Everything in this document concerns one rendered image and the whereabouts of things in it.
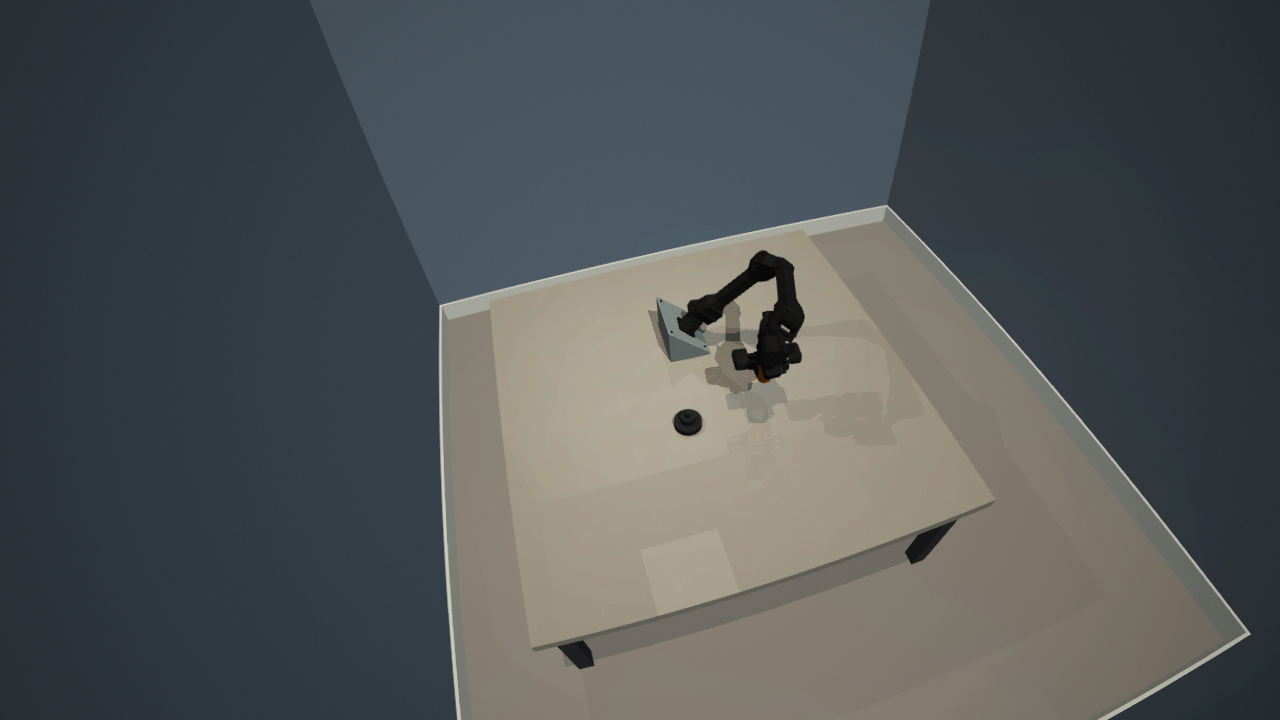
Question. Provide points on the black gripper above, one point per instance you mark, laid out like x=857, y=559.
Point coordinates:
x=743, y=360

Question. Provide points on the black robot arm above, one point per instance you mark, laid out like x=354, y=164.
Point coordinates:
x=787, y=311

